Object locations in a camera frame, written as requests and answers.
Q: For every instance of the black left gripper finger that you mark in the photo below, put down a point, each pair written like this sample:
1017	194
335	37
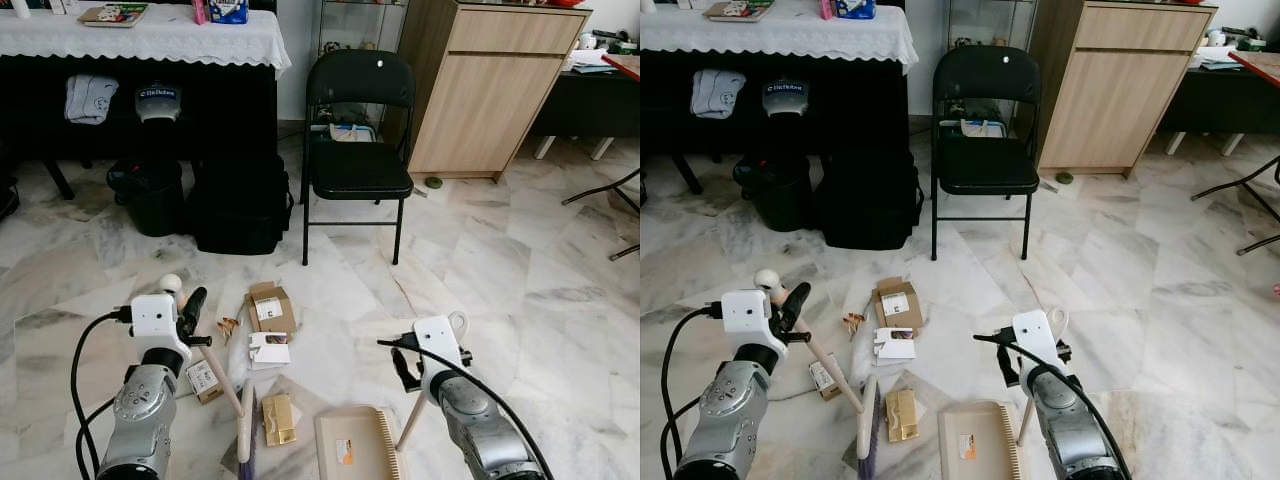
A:
797	300
196	303

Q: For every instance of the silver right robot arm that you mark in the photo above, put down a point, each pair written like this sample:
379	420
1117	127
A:
1070	430
480	430

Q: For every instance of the small brown debris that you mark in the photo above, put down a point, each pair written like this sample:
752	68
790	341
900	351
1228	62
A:
853	323
229	328

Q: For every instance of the small brown labelled box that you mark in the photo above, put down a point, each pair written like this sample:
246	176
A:
204	382
826	378

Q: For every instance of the cardboard box with white label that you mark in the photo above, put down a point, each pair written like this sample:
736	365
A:
272	308
898	303

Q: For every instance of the white card box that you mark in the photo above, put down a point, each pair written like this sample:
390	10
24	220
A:
894	345
268	350

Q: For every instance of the black bag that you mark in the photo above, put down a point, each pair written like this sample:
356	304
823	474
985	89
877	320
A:
238	205
865	200

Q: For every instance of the black bucket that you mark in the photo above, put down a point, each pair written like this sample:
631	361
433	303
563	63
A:
775	195
148	200

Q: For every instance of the gold yellow box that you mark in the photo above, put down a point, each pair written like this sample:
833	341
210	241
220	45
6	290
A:
279	420
902	416

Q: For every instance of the grey and black cap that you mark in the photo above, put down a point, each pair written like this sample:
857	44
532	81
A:
158	102
787	99

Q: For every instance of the black folding chair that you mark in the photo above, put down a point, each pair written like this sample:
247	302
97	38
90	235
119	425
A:
360	170
985	165

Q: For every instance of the grey folded cloth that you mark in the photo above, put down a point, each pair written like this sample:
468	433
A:
90	100
717	95

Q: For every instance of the green and white bag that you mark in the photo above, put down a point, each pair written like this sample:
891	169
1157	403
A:
350	132
980	128

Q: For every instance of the white lace tablecloth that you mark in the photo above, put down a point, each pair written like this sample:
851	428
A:
150	42
780	38

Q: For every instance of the light wooden cabinet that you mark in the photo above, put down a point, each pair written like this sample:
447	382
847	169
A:
1115	100
490	100

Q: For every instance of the low black bench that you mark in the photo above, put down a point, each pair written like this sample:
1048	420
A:
1215	100
590	105

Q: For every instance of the red folding table black legs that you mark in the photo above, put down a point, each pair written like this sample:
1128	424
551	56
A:
1260	66
625	66

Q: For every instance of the pink packet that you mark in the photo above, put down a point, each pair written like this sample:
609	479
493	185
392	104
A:
199	11
826	9

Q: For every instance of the blue box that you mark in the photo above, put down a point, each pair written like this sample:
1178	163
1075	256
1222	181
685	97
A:
228	11
855	9

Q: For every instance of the flat picture book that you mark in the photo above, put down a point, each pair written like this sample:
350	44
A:
738	11
112	15

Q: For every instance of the glass display shelf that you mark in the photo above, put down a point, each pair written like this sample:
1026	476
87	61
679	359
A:
340	25
965	22

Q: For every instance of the white papers stack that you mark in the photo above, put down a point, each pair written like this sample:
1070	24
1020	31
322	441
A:
1218	58
590	60

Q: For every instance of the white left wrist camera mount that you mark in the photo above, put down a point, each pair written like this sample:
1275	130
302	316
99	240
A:
747	317
154	320

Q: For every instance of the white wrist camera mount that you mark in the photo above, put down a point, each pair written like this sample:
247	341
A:
440	345
1036	340
747	317
154	320

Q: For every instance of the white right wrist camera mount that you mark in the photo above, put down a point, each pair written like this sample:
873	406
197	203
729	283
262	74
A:
440	345
1036	340

